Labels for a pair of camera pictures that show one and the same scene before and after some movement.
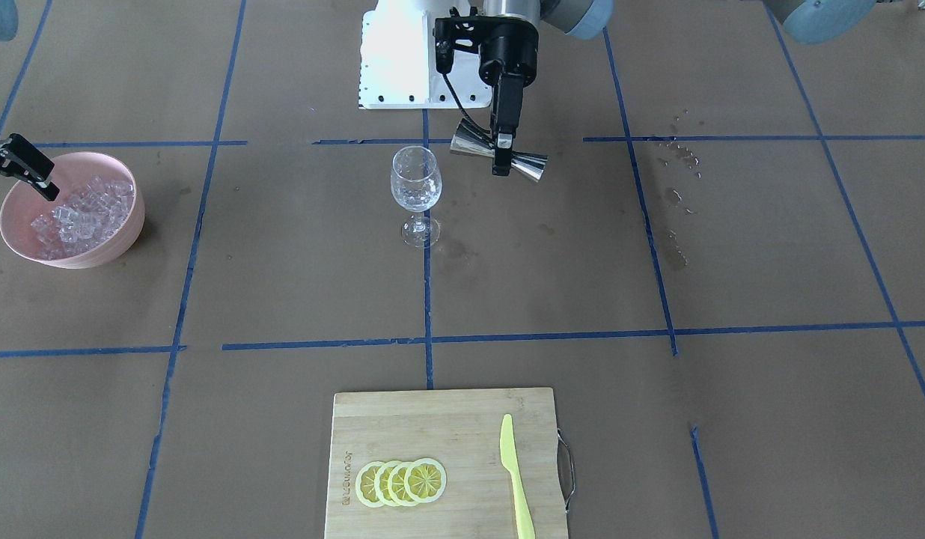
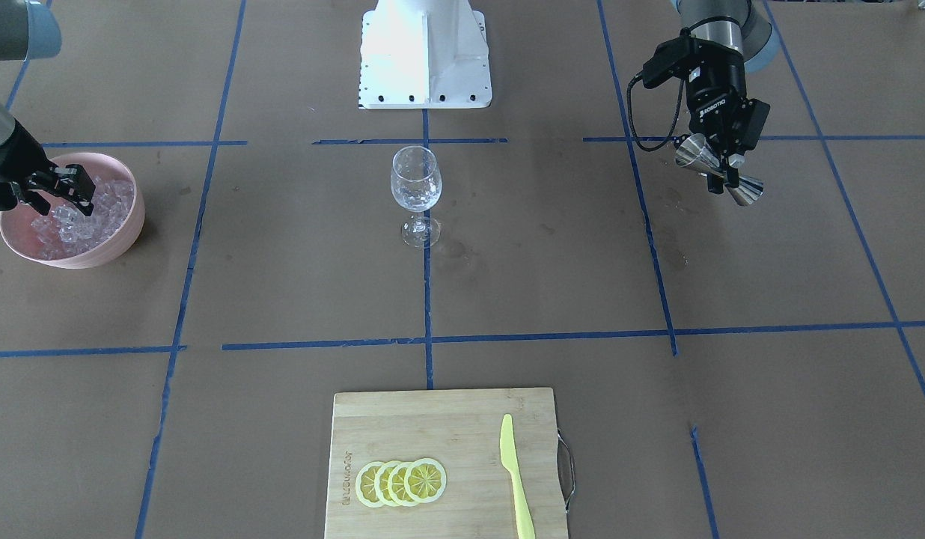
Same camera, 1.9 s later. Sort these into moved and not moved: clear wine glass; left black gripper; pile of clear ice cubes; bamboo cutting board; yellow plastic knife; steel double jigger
Moved: left black gripper; steel double jigger
Not moved: clear wine glass; pile of clear ice cubes; bamboo cutting board; yellow plastic knife
